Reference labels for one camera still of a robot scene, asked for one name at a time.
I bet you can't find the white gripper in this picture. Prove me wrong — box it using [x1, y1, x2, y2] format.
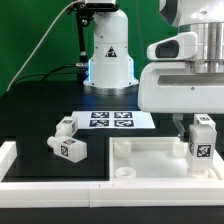
[138, 62, 224, 137]

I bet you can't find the white square tabletop part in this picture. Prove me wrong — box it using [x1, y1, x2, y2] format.
[109, 137, 224, 181]

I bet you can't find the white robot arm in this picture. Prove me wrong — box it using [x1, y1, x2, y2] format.
[84, 0, 224, 116]

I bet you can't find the white U-shaped fence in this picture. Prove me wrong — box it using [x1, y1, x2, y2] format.
[0, 141, 224, 208]

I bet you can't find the white tag sheet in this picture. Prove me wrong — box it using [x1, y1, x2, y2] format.
[72, 111, 155, 129]

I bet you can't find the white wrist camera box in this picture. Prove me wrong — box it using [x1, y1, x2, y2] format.
[147, 32, 198, 61]

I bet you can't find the black cable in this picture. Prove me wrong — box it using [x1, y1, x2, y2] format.
[11, 63, 89, 86]

